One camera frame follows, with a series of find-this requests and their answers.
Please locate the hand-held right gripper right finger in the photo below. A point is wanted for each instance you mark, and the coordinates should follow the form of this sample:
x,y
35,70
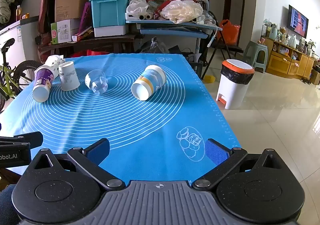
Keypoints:
x,y
215,153

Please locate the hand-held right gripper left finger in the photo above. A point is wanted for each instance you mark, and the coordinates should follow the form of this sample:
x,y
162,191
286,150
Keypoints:
x,y
98,152

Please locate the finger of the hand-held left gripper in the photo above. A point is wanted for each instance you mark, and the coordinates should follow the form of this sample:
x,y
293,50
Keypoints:
x,y
27,139

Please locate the purple paper cup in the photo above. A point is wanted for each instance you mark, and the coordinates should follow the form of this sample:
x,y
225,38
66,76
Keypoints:
x,y
43,77

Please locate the clear plastic cup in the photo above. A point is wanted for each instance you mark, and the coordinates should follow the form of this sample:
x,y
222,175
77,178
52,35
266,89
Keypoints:
x,y
96,81

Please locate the white paper cup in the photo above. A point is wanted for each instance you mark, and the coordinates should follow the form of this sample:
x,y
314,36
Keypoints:
x,y
68,77

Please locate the blue and white printed cup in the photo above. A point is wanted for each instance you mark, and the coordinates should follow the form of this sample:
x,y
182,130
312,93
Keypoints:
x,y
150,79

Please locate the person's dark blue clothing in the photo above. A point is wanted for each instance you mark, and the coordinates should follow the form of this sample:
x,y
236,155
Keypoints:
x,y
6,205

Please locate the blue silicone mat with rings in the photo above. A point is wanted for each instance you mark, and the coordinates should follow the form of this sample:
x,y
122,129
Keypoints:
x,y
150,127

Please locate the white pedal bin orange lid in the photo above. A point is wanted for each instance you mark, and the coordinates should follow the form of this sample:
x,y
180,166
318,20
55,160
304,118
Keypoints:
x,y
232,90

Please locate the green bicycle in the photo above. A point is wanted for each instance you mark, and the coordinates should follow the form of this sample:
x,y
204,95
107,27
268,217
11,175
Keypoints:
x,y
15,74

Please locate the yellow sponge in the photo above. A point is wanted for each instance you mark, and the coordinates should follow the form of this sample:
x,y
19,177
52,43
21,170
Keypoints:
x,y
209,78

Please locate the black folding chair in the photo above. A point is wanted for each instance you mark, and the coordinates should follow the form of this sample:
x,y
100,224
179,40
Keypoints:
x,y
231,48

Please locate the white chest freezer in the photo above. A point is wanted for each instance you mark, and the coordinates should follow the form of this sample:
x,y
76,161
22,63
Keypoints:
x,y
17,32

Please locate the green plastic stool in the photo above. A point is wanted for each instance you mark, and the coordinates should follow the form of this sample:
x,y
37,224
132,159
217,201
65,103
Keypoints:
x,y
256,51

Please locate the dark wooden table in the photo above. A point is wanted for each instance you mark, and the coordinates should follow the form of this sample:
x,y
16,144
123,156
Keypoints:
x,y
100,41

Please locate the green and white carton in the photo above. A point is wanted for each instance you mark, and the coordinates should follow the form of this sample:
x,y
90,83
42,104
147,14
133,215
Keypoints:
x,y
63,31

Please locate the wooden sideboard cabinet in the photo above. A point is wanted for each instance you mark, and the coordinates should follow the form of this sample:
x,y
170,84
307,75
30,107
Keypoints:
x,y
287,62

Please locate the crumpled clear plastic bag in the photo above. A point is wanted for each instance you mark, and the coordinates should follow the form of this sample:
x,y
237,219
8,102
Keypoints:
x,y
158,45

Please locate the white plastic box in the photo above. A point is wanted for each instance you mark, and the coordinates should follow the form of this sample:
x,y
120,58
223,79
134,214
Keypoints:
x,y
110,31

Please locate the orange plastic bag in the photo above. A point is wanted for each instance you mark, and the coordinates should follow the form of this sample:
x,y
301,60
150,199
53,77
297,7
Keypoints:
x,y
228,31

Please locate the bottle of orange liquid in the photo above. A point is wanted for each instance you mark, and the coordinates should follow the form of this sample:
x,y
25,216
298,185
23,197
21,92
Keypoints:
x,y
18,13

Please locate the blue study desk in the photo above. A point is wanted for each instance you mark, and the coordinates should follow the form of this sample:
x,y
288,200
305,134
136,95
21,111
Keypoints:
x,y
172,30

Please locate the pink plastic rack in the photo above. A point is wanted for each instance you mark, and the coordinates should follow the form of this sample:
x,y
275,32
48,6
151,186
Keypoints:
x,y
85,16

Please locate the teal plastic storage box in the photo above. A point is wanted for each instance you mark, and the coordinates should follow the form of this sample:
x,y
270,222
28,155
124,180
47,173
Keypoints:
x,y
107,12

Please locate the clear bag of yellowish goods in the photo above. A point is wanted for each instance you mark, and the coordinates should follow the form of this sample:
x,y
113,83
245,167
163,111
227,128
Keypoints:
x,y
182,11

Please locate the wall television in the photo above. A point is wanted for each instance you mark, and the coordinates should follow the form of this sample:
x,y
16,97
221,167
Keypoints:
x,y
298,21

